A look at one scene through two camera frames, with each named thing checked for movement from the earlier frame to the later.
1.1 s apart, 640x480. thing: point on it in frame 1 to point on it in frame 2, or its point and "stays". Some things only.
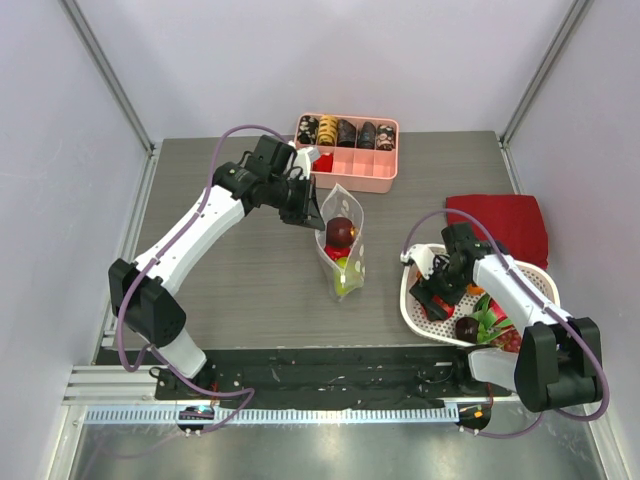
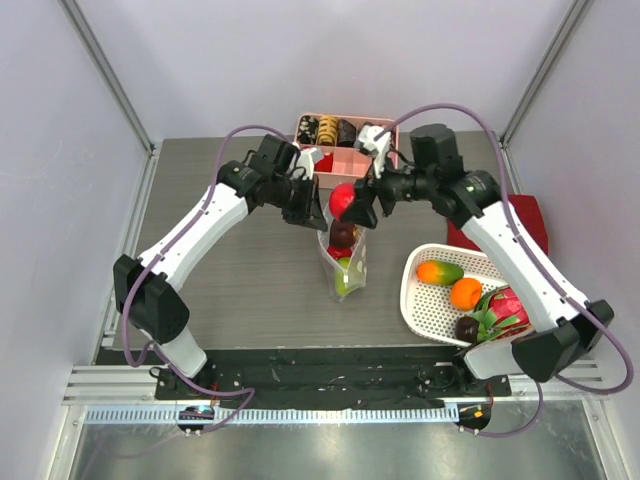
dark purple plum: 340,232 stays
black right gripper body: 428,292 to 379,190
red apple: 449,308 to 341,197
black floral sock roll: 307,130 stays
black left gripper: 308,212 stays
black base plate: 327,376 stays
